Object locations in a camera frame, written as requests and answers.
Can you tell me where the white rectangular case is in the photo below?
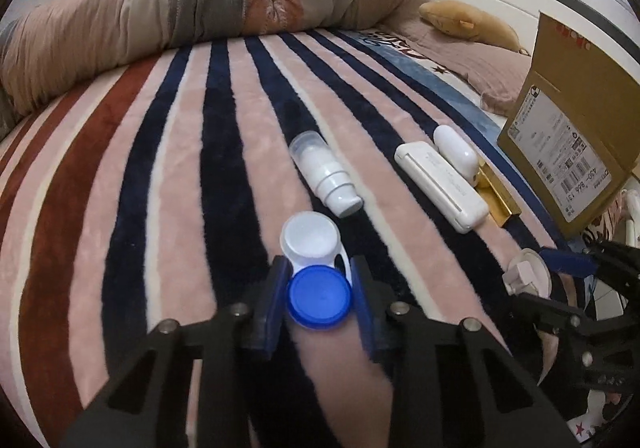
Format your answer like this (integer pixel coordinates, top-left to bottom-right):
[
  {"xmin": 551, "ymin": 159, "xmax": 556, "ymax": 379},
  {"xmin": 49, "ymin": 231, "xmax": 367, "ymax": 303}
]
[{"xmin": 394, "ymin": 142, "xmax": 489, "ymax": 234}]

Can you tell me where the white earbuds case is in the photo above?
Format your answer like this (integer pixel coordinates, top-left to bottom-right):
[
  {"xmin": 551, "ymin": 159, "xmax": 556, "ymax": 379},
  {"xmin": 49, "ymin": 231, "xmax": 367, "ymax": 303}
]
[{"xmin": 433, "ymin": 124, "xmax": 480, "ymax": 187}]

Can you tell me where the rolled striped duvet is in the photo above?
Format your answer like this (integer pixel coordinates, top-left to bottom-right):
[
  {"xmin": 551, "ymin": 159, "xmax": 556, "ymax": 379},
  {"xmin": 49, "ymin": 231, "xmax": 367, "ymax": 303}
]
[{"xmin": 1, "ymin": 0, "xmax": 408, "ymax": 118}]

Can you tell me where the mauve ribbed bed sheet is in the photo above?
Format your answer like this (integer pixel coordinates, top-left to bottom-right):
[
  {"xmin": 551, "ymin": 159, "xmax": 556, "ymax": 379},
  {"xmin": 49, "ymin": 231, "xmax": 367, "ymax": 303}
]
[{"xmin": 378, "ymin": 0, "xmax": 530, "ymax": 117}]

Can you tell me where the blue white contact lens case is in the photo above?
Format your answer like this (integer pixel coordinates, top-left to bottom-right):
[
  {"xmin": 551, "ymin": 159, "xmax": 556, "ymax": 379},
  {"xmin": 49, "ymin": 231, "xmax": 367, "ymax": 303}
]
[{"xmin": 280, "ymin": 211, "xmax": 352, "ymax": 330}]

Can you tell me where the brown plush toy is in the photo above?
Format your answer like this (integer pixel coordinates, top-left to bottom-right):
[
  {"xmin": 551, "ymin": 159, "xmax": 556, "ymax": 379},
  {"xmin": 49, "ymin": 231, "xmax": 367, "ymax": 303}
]
[{"xmin": 419, "ymin": 0, "xmax": 529, "ymax": 55}]

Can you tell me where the open cardboard box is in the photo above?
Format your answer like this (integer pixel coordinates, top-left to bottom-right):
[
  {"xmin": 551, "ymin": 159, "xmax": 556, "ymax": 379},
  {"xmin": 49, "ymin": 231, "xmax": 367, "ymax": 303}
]
[{"xmin": 498, "ymin": 14, "xmax": 639, "ymax": 238}]

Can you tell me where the small white pump bottle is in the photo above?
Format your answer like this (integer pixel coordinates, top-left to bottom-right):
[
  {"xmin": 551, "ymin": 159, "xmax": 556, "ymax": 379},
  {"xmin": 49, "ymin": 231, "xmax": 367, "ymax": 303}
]
[{"xmin": 288, "ymin": 131, "xmax": 363, "ymax": 219}]

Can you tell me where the gold rectangular bar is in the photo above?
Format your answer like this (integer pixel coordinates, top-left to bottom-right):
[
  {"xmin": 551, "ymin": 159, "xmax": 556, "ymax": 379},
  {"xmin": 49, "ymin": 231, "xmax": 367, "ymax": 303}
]
[{"xmin": 475, "ymin": 159, "xmax": 522, "ymax": 227}]

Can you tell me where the white tape dispenser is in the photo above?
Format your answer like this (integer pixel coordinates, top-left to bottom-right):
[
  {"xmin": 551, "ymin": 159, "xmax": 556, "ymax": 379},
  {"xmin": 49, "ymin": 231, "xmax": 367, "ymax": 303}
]
[{"xmin": 502, "ymin": 249, "xmax": 552, "ymax": 299}]

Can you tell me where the striped plush blanket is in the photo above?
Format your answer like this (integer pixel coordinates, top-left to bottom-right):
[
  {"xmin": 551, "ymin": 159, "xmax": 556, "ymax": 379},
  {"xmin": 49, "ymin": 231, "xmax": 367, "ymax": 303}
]
[{"xmin": 1, "ymin": 31, "xmax": 562, "ymax": 447}]

